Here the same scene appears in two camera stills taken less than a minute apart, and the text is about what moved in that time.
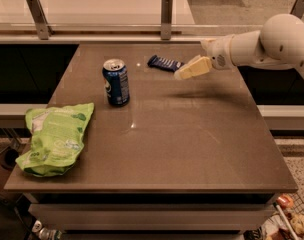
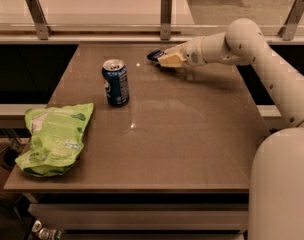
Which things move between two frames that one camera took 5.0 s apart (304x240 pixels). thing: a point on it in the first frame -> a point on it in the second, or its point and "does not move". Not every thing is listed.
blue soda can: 116,82 does not move
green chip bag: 57,139 does not move
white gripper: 218,53 -> 191,53
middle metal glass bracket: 166,17 does not move
